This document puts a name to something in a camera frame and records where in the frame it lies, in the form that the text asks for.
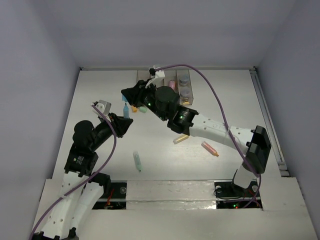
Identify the orange highlighter pen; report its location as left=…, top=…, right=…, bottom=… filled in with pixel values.
left=201, top=141, right=219, bottom=157

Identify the clear bin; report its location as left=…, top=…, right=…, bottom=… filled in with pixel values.
left=136, top=70, right=151, bottom=82
left=176, top=69, right=194, bottom=106
left=163, top=70, right=178, bottom=93

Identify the green pen cap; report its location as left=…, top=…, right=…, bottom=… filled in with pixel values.
left=139, top=106, right=148, bottom=114

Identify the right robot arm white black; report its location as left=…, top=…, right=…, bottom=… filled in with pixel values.
left=121, top=80, right=272, bottom=196

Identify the blue pen cap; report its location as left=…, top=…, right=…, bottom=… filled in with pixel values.
left=121, top=95, right=128, bottom=103

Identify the small clear jar blue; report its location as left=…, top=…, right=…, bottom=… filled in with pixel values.
left=179, top=86, right=192, bottom=99

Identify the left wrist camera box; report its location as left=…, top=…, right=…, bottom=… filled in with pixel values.
left=91, top=99, right=112, bottom=119

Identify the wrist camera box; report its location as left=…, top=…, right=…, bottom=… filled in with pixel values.
left=149, top=66, right=165, bottom=85
left=91, top=99, right=112, bottom=119

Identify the orange-yellow pen cap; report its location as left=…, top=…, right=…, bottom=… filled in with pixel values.
left=131, top=106, right=138, bottom=113

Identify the yellow highlighter pen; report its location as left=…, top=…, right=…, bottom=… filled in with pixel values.
left=173, top=134, right=189, bottom=145

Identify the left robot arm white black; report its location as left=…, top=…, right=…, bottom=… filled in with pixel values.
left=30, top=113, right=133, bottom=240

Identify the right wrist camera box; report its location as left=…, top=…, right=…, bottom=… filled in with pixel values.
left=149, top=66, right=165, bottom=85

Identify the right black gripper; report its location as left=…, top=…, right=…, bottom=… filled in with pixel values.
left=122, top=78, right=168, bottom=122

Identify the blue highlighter pen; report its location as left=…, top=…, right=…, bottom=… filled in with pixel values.
left=123, top=103, right=130, bottom=119

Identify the green highlighter pen bottom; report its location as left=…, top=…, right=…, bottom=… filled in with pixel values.
left=133, top=151, right=142, bottom=172

